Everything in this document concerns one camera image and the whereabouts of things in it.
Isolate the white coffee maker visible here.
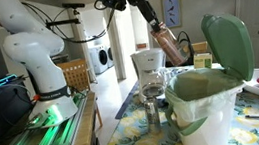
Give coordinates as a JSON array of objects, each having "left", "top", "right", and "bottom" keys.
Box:
[{"left": 129, "top": 46, "right": 174, "bottom": 111}]

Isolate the aluminium rail base frame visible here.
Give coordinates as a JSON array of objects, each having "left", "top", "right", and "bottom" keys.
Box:
[{"left": 0, "top": 91, "right": 95, "bottom": 145}]

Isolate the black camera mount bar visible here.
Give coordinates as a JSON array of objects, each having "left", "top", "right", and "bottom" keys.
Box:
[{"left": 45, "top": 17, "right": 81, "bottom": 31}]

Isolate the white washing machine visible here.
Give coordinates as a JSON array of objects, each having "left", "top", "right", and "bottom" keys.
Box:
[
  {"left": 88, "top": 44, "right": 111, "bottom": 75},
  {"left": 105, "top": 45, "right": 116, "bottom": 69}
]

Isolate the framed bird picture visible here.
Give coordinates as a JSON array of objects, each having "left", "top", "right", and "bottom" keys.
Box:
[{"left": 159, "top": 0, "right": 186, "bottom": 31}]

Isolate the wooden lattice chair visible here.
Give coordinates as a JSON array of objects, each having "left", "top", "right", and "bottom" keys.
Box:
[{"left": 56, "top": 56, "right": 104, "bottom": 132}]

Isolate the black handbag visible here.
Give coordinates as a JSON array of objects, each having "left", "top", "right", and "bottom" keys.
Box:
[{"left": 161, "top": 29, "right": 197, "bottom": 70}]

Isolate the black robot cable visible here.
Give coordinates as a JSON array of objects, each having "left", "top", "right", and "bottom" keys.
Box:
[{"left": 22, "top": 0, "right": 120, "bottom": 51}]

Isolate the black stereo camera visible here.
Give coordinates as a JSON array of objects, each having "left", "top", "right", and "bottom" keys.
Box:
[{"left": 61, "top": 0, "right": 87, "bottom": 12}]

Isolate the yellow floral tablecloth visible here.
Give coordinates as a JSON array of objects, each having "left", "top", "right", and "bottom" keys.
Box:
[{"left": 84, "top": 57, "right": 259, "bottom": 145}]

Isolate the white bin with green lid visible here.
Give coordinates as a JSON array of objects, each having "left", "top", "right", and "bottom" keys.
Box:
[{"left": 153, "top": 9, "right": 259, "bottom": 145}]

